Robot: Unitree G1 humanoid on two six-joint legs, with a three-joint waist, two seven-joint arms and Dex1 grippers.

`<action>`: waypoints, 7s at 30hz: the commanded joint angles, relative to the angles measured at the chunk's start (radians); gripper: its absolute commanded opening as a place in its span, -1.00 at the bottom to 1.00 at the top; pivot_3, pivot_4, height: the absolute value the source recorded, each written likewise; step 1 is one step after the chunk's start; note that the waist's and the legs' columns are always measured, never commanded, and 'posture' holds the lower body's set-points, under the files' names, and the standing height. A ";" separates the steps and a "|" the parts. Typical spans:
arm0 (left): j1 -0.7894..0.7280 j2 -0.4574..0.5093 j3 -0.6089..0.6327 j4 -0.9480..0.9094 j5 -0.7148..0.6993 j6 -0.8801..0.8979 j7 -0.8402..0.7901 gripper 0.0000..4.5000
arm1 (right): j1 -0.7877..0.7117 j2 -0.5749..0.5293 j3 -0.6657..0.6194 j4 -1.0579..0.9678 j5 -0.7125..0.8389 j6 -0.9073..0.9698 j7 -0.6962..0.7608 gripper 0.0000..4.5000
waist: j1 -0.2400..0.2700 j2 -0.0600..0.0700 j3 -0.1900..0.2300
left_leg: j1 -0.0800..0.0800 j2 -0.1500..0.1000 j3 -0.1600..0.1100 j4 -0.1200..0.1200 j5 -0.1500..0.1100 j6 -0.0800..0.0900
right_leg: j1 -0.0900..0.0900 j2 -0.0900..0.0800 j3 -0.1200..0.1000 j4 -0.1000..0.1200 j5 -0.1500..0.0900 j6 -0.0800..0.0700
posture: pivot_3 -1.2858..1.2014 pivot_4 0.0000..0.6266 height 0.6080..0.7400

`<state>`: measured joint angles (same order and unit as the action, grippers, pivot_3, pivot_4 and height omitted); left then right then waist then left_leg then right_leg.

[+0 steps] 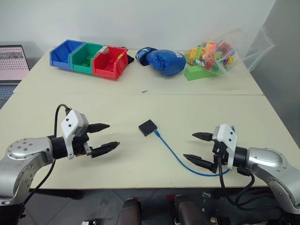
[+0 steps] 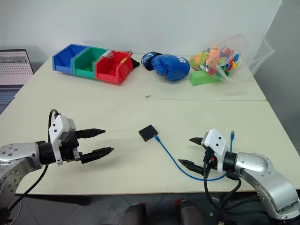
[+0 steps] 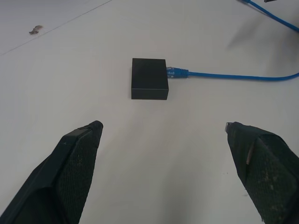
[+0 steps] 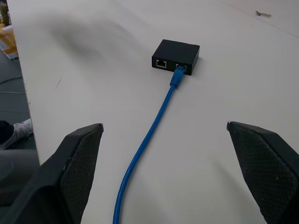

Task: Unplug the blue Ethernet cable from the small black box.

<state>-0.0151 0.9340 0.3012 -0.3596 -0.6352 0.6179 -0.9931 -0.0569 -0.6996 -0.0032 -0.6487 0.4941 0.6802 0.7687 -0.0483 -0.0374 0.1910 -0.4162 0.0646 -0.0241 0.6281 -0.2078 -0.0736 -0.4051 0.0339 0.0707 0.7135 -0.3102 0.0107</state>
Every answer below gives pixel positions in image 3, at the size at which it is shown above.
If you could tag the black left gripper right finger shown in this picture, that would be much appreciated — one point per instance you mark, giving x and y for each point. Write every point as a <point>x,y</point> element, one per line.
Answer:
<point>264,168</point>

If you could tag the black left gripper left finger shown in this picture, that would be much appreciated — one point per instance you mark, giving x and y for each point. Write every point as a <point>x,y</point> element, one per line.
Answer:
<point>70,168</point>

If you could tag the small black box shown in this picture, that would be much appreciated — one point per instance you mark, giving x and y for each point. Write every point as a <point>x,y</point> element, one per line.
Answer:
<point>149,78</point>

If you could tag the small brown debris scrap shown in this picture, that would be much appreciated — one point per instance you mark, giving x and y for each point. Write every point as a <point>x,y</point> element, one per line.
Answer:
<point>35,30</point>

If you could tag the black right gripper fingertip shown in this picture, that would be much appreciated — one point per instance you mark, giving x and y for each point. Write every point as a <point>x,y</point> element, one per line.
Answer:
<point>269,1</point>

